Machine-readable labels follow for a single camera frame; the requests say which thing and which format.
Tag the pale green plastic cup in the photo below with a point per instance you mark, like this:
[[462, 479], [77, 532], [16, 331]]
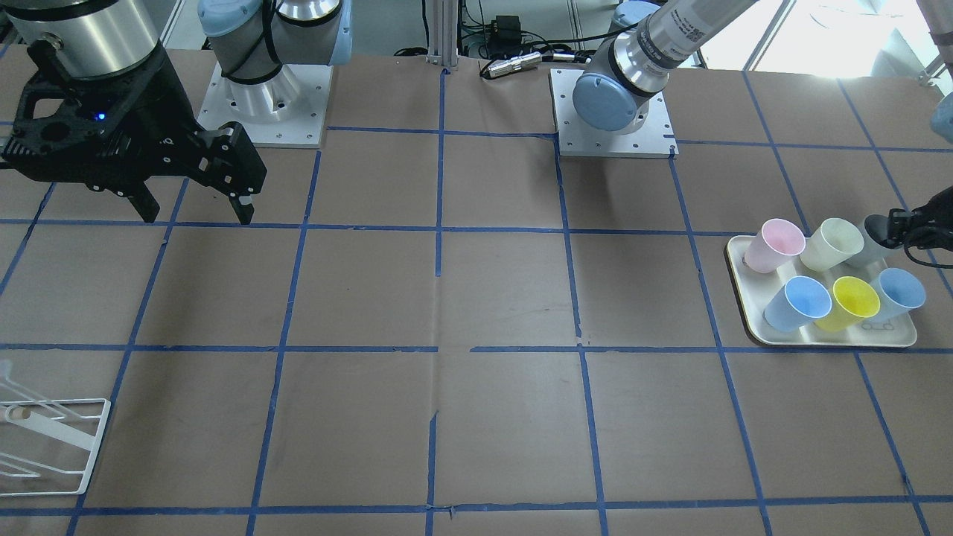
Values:
[[833, 243]]

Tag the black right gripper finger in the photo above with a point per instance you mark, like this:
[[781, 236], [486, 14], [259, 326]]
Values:
[[242, 204], [142, 199]]

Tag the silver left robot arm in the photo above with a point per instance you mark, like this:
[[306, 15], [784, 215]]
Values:
[[634, 62]]

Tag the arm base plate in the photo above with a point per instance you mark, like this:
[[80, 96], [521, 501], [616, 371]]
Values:
[[597, 117], [287, 111]]

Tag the pink plastic cup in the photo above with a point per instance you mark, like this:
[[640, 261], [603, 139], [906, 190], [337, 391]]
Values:
[[778, 241]]

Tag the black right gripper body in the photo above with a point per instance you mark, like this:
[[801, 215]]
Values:
[[158, 106]]

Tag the white wire cup rack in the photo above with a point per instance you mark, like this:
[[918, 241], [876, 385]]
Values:
[[49, 447]]

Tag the light blue plastic cup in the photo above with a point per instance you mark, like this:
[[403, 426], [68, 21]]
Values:
[[800, 301]]

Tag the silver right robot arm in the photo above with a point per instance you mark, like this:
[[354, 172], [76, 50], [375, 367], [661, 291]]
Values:
[[252, 40]]

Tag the cream plastic tray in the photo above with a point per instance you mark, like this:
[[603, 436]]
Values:
[[755, 290]]

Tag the yellow plastic cup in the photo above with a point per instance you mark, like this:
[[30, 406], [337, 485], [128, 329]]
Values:
[[853, 301]]

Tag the aluminium frame post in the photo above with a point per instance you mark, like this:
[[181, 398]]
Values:
[[442, 19]]

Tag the grey plastic cup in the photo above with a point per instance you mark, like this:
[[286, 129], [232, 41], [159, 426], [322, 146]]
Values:
[[867, 242]]

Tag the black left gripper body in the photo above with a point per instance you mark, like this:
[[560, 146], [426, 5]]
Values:
[[917, 221]]

